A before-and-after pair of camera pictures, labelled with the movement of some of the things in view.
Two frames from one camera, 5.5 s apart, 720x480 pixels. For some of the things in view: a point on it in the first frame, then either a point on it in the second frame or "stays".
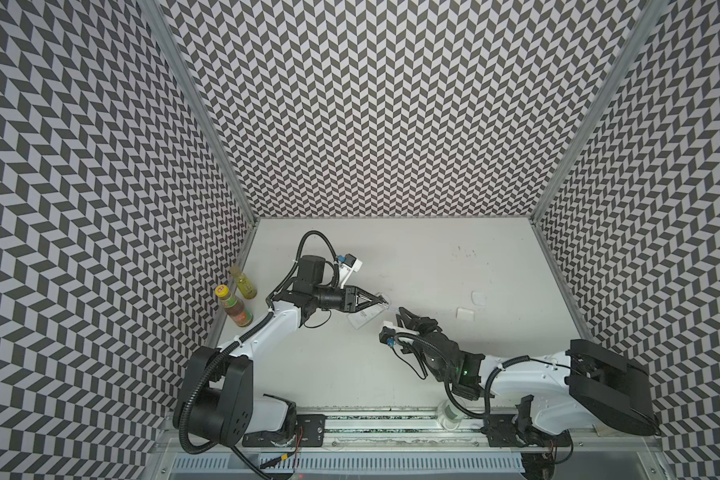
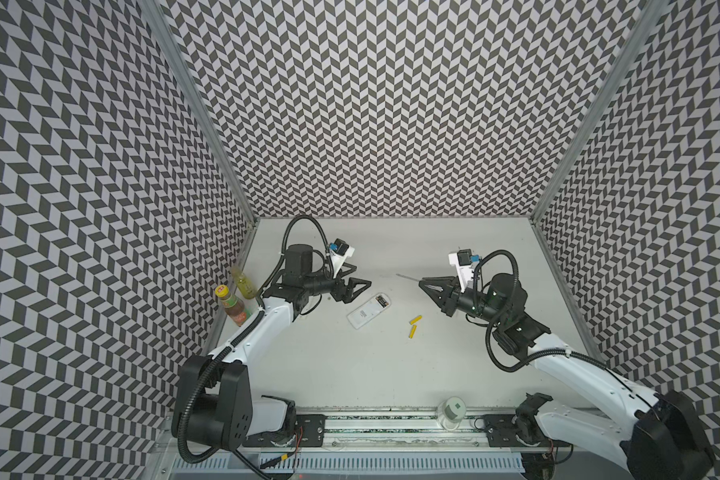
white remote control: [359, 318] stays
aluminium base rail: [416, 434] stays
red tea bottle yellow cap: [234, 307] stays
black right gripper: [418, 328] -> [453, 296]
